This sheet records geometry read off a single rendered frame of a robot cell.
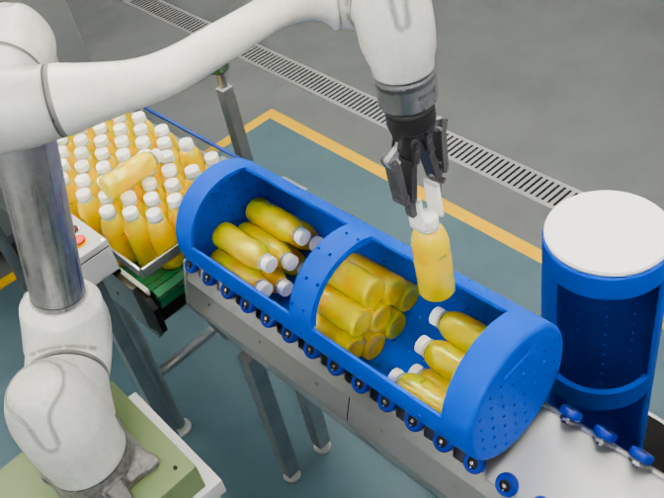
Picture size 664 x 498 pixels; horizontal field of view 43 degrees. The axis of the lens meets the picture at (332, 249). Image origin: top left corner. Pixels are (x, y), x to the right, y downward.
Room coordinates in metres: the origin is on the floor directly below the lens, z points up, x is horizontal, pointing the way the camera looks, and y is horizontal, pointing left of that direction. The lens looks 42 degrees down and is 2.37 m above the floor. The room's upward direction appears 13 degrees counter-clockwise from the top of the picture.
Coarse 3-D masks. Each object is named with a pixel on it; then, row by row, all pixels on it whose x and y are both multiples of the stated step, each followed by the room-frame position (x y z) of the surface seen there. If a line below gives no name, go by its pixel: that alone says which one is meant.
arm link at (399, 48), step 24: (360, 0) 1.03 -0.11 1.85; (384, 0) 1.00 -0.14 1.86; (408, 0) 1.00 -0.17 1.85; (360, 24) 1.03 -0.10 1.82; (384, 24) 0.99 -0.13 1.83; (408, 24) 0.99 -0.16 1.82; (432, 24) 1.01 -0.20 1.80; (384, 48) 0.99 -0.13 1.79; (408, 48) 0.99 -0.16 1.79; (432, 48) 1.00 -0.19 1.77; (384, 72) 1.00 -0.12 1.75; (408, 72) 0.99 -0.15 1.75
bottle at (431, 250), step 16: (416, 240) 1.02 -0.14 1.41; (432, 240) 1.01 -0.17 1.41; (448, 240) 1.02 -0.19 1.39; (416, 256) 1.02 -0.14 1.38; (432, 256) 1.00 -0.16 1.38; (448, 256) 1.01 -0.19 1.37; (416, 272) 1.03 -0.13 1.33; (432, 272) 1.00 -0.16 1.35; (448, 272) 1.01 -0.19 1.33; (432, 288) 1.00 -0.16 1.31; (448, 288) 1.00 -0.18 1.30
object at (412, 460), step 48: (192, 288) 1.58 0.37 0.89; (240, 336) 1.41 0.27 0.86; (384, 432) 1.03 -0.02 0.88; (432, 432) 0.97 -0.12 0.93; (528, 432) 0.93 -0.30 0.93; (576, 432) 0.90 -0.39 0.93; (432, 480) 0.91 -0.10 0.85; (528, 480) 0.82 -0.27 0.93; (576, 480) 0.80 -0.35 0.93; (624, 480) 0.78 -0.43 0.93
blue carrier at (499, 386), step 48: (192, 192) 1.55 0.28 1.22; (240, 192) 1.63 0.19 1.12; (288, 192) 1.47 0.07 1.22; (192, 240) 1.48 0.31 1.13; (336, 240) 1.26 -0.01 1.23; (384, 240) 1.25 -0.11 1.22; (240, 288) 1.33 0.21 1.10; (480, 288) 1.07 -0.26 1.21; (432, 336) 1.17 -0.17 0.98; (480, 336) 0.94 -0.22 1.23; (528, 336) 0.92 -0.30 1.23; (384, 384) 0.98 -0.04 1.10; (480, 384) 0.86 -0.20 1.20; (528, 384) 0.92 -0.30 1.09; (480, 432) 0.84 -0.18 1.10
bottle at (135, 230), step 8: (128, 224) 1.69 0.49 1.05; (136, 224) 1.69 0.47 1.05; (144, 224) 1.70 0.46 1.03; (128, 232) 1.69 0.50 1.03; (136, 232) 1.68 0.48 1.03; (144, 232) 1.69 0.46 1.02; (128, 240) 1.70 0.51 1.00; (136, 240) 1.68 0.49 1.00; (144, 240) 1.69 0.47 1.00; (136, 248) 1.68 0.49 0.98; (144, 248) 1.68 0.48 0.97; (152, 248) 1.69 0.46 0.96; (136, 256) 1.69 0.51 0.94; (144, 256) 1.68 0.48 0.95; (152, 256) 1.69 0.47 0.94; (144, 264) 1.68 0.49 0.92
